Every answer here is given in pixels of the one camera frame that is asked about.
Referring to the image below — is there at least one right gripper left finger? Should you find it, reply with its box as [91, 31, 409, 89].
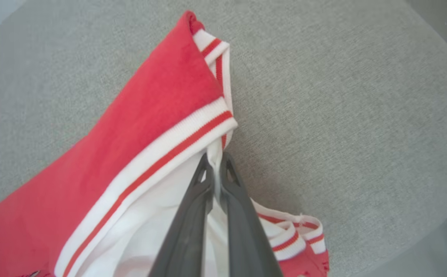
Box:
[148, 153, 214, 277]

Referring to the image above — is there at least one red basketball jersey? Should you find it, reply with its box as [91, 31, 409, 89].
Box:
[0, 10, 330, 277]

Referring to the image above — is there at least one grey fabric sofa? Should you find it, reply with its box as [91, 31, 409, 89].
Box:
[0, 0, 447, 277]

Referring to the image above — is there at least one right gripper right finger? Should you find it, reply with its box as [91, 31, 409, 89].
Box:
[220, 152, 283, 277]

